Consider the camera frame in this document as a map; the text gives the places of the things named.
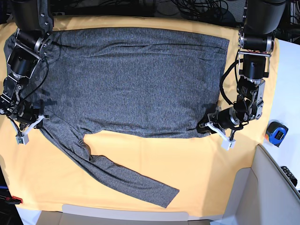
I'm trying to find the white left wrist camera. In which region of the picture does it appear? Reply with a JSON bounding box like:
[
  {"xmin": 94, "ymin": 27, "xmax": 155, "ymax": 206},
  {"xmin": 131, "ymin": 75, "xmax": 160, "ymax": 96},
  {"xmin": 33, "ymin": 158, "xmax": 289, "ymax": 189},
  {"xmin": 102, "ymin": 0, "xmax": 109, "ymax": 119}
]
[{"xmin": 221, "ymin": 139, "xmax": 236, "ymax": 151}]

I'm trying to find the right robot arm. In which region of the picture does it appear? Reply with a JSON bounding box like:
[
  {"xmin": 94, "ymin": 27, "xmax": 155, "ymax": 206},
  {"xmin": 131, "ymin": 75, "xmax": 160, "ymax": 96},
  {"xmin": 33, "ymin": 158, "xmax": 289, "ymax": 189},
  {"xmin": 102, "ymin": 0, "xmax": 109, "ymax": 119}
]
[{"xmin": 0, "ymin": 0, "xmax": 54, "ymax": 131}]

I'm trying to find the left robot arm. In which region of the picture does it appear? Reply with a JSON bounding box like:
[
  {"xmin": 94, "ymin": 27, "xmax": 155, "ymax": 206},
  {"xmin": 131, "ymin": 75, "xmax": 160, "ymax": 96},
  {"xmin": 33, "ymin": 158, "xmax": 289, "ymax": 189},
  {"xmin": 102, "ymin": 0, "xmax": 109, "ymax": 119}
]
[{"xmin": 197, "ymin": 0, "xmax": 286, "ymax": 140}]

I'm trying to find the blue black tape measure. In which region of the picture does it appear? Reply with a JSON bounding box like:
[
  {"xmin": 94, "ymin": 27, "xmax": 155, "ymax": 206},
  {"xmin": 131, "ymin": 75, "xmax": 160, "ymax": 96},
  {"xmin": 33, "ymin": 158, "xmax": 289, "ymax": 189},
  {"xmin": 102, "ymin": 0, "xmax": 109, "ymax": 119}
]
[{"xmin": 265, "ymin": 121, "xmax": 288, "ymax": 147}]

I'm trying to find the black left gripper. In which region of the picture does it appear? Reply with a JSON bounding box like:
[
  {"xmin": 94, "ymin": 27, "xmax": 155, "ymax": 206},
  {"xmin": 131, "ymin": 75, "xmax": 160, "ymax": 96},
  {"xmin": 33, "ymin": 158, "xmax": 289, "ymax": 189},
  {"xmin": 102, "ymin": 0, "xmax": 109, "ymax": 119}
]
[{"xmin": 196, "ymin": 106, "xmax": 226, "ymax": 135}]

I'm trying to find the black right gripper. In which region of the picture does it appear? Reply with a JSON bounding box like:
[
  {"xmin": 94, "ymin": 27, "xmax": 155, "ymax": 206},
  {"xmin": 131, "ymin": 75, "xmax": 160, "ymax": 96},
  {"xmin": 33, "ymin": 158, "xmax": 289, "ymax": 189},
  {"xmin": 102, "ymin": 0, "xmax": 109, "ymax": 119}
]
[{"xmin": 22, "ymin": 103, "xmax": 49, "ymax": 129}]

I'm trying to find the grey long-sleeve T-shirt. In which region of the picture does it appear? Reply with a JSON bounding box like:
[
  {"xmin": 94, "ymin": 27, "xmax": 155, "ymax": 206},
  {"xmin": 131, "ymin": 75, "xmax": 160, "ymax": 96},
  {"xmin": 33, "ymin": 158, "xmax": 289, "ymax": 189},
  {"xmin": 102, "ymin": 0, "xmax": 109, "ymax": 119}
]
[{"xmin": 3, "ymin": 28, "xmax": 230, "ymax": 209}]

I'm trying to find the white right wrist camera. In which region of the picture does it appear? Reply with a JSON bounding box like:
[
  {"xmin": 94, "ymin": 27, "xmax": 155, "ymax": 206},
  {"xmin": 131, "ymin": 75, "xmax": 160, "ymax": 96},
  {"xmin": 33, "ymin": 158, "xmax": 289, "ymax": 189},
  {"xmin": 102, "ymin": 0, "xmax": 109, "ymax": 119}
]
[{"xmin": 16, "ymin": 134, "xmax": 29, "ymax": 145}]

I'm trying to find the red black clamp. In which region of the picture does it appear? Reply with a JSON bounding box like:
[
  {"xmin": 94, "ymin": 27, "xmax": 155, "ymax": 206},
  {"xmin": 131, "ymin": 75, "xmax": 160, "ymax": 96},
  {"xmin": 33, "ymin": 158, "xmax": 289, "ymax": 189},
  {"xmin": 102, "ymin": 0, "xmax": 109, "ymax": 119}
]
[{"xmin": 5, "ymin": 196, "xmax": 23, "ymax": 205}]

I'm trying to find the yellow table cloth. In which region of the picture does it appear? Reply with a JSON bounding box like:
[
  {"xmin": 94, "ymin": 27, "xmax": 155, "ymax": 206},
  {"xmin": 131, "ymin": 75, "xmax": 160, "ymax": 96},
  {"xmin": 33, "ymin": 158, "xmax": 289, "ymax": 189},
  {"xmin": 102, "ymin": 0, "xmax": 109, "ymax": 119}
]
[{"xmin": 0, "ymin": 15, "xmax": 281, "ymax": 218}]

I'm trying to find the black perforated strap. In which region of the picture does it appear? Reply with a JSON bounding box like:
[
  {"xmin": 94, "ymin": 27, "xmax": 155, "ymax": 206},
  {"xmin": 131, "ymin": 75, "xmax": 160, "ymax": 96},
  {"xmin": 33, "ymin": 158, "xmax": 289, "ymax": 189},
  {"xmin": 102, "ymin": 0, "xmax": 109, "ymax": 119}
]
[{"xmin": 279, "ymin": 165, "xmax": 298, "ymax": 188}]

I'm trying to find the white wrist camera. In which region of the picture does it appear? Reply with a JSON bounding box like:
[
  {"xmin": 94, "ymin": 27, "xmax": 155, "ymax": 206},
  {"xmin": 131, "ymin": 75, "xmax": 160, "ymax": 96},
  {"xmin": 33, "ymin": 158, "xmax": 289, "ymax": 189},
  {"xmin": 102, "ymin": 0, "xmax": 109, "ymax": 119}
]
[
  {"xmin": 221, "ymin": 139, "xmax": 236, "ymax": 151},
  {"xmin": 16, "ymin": 134, "xmax": 29, "ymax": 145}
]

